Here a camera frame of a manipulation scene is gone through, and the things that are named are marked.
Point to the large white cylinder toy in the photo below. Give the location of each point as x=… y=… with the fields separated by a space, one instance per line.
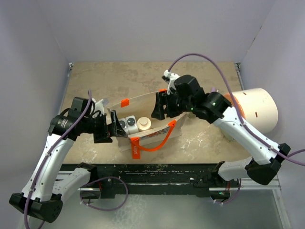
x=258 y=108

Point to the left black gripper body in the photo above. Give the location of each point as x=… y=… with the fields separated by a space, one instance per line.
x=100 y=126

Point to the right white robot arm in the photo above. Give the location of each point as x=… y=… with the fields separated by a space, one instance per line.
x=184 y=94

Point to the beige canvas tote bag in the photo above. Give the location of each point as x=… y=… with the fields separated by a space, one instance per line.
x=150 y=140

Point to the cream jar round lid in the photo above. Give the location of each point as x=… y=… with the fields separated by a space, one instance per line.
x=144 y=123

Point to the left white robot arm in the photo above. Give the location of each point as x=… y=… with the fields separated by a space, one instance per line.
x=42 y=197

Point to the aluminium frame rail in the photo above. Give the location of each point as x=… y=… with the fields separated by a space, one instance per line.
x=249 y=184

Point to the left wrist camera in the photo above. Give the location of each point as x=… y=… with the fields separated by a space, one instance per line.
x=98 y=107

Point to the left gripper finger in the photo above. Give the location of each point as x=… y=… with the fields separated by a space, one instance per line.
x=97 y=139
x=116 y=129

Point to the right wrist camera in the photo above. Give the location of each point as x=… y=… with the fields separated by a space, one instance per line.
x=170 y=78

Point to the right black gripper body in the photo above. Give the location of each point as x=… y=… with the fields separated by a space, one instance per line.
x=176 y=105

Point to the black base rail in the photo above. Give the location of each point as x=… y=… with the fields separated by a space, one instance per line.
x=159 y=179

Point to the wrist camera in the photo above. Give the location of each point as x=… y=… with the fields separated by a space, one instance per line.
x=170 y=78
x=98 y=107

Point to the white bottle black cap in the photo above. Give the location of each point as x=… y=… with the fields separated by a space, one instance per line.
x=124 y=126
x=132 y=124

